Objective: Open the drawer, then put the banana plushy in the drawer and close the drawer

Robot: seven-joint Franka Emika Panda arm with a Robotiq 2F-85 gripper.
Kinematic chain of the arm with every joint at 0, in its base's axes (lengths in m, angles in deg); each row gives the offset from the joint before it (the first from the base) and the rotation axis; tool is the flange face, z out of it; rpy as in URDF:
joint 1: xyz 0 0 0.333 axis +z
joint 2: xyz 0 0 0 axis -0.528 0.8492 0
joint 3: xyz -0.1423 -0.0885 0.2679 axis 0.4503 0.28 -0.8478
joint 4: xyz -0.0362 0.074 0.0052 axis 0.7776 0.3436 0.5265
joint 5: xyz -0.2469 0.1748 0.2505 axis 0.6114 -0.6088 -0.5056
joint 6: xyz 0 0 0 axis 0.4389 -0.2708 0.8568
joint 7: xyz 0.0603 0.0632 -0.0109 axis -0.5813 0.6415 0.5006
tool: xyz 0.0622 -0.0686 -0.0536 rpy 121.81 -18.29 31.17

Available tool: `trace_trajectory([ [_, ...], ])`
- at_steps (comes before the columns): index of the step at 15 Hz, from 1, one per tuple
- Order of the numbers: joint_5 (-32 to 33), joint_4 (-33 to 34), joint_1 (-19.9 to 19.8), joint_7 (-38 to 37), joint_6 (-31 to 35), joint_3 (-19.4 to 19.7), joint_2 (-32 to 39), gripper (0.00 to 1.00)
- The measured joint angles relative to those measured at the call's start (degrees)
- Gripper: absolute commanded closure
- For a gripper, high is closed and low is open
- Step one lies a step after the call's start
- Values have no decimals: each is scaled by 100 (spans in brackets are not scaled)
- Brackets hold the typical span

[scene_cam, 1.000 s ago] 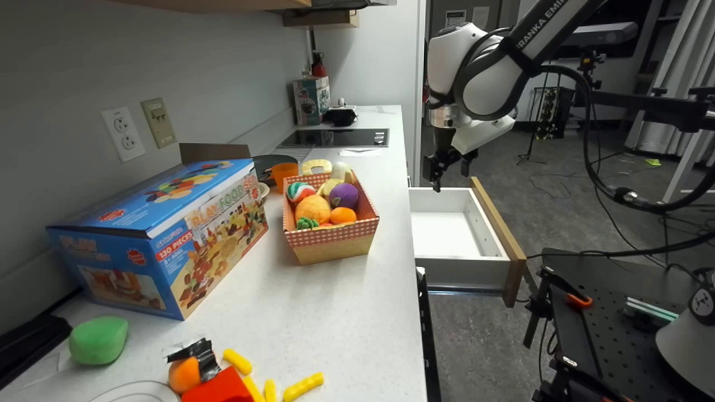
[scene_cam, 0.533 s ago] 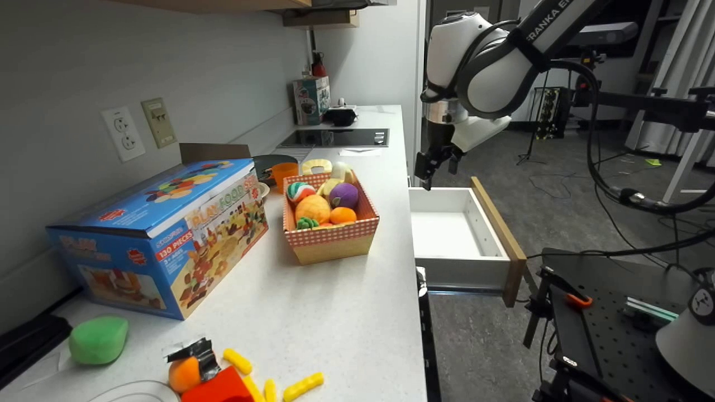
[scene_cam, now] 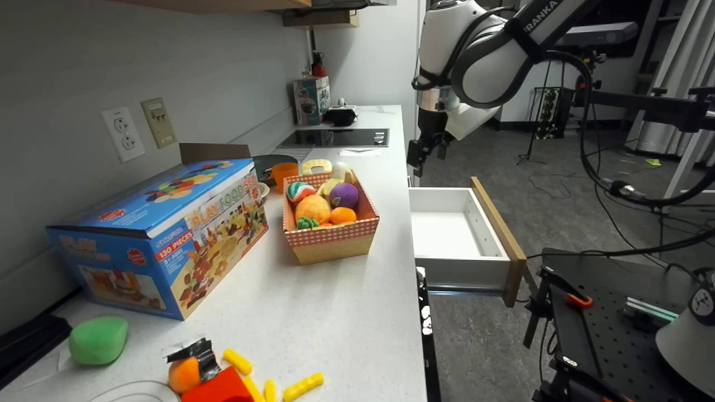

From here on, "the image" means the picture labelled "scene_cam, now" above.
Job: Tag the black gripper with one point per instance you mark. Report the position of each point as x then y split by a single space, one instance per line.
433 128

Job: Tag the white drawer with wooden front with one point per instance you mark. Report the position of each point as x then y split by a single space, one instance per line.
448 230

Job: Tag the purple plush toy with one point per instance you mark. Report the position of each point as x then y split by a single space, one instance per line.
345 195

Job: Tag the yellow banana plushy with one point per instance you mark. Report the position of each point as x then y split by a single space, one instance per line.
326 187

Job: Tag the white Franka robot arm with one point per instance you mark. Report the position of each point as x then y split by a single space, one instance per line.
483 68

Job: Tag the black induction cooktop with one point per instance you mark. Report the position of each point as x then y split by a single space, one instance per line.
336 138

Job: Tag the black pot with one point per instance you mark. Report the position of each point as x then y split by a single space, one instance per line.
340 116

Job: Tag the small orange plush fruit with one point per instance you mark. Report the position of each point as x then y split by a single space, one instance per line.
343 216

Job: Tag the black tripod rack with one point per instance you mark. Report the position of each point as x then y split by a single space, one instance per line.
551 112

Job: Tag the large orange plush fruit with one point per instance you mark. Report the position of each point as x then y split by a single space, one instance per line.
314 209

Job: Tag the red patterned cardboard basket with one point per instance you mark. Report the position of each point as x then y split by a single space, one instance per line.
332 240

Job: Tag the gray countertop appliance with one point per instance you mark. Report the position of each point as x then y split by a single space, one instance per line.
308 101

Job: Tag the red white green plush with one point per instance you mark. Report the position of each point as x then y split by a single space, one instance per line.
300 191

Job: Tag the red bottle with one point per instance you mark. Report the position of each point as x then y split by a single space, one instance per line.
318 68

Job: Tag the black dishwasher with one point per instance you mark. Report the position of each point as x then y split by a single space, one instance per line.
427 335

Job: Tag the yellow green floor marker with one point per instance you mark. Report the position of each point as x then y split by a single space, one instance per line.
653 161

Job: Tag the white stand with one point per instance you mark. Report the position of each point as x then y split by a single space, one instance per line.
681 172

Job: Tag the wooden upper cabinet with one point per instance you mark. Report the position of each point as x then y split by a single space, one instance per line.
223 6

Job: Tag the black perforated robot cart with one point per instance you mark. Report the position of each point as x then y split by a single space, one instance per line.
618 339

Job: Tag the yellow toy fry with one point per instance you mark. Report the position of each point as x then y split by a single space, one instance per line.
270 392
237 361
302 387

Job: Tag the light teal pen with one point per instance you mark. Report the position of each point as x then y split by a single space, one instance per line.
651 308

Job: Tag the blue toy food box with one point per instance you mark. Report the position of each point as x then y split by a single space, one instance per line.
148 238

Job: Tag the black metal clip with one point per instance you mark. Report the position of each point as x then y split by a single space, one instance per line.
199 354

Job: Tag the red toy fries box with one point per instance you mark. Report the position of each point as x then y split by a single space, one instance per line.
220 389

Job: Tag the gray round device with dial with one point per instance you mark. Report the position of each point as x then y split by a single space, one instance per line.
688 349

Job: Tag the orange toy ball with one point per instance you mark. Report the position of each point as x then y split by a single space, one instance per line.
184 373

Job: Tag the green plush pad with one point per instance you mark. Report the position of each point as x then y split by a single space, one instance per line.
98 340

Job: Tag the white plate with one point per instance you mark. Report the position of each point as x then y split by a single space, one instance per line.
131 392

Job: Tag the black flat object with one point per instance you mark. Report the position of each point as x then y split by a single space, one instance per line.
30 346

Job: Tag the beige light switch plate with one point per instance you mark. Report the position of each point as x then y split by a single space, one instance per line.
160 124

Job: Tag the white wall outlet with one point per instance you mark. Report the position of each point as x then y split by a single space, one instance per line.
124 135

